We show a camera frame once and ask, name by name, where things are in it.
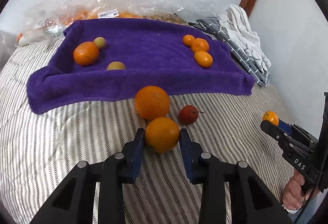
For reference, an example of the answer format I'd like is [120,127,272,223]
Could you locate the small orange tangerine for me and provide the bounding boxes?
[262,111,279,126]

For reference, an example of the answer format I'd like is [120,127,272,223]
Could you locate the small red fruit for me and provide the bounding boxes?
[179,105,204,125]

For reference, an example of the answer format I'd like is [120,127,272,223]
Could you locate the small oval orange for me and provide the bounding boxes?
[194,51,213,69]

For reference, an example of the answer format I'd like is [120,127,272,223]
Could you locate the smooth round orange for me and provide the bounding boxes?
[145,117,180,154]

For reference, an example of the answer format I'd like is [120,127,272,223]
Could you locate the small mandarin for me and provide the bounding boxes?
[191,38,210,52]

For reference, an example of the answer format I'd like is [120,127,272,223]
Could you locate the large orange with stem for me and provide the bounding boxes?
[134,86,170,121]

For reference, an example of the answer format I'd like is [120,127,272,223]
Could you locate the small orange kumquat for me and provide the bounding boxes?
[182,35,195,48]

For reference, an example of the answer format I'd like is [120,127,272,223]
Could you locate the green kiwi fruit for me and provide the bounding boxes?
[93,37,106,49]
[106,61,126,71]

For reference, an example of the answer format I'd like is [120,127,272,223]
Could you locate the rough mandarin orange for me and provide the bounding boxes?
[73,41,99,66]

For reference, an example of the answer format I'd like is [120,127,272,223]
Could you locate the person's right hand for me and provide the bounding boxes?
[282,170,313,211]

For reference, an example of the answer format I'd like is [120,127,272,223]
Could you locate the striped quilt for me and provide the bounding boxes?
[1,40,294,223]

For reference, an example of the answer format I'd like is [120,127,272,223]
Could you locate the white striped towel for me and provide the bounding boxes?
[219,4,271,75]

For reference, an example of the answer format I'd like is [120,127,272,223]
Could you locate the grey checked cloth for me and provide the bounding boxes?
[189,17,269,88]

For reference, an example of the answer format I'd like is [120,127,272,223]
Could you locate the purple towel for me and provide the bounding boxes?
[27,19,255,114]

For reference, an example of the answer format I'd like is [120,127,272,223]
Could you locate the clear plastic fruit bags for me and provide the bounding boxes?
[22,0,222,41]

